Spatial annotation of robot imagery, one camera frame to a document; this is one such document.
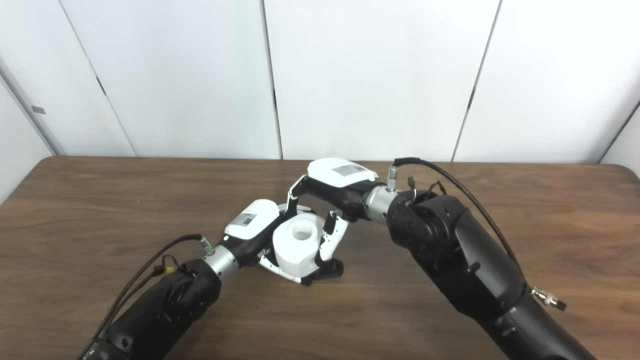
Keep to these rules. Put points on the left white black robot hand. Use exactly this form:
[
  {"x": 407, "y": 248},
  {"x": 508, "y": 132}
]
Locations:
[{"x": 250, "y": 222}]

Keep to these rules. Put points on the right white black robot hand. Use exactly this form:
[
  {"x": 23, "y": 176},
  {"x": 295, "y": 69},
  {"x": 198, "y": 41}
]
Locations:
[{"x": 340, "y": 180}]

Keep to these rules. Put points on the round white plastic piece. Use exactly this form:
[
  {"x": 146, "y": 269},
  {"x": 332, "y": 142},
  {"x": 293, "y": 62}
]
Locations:
[{"x": 295, "y": 250}]

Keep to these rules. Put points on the black plastic holder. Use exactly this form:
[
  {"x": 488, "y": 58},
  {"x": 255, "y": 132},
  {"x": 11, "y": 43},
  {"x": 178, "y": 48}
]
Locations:
[{"x": 330, "y": 272}]

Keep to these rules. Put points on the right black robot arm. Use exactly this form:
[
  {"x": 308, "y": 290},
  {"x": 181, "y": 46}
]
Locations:
[{"x": 465, "y": 260}]

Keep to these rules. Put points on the small grey wall label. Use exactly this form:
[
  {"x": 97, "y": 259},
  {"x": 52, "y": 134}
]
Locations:
[{"x": 38, "y": 110}]

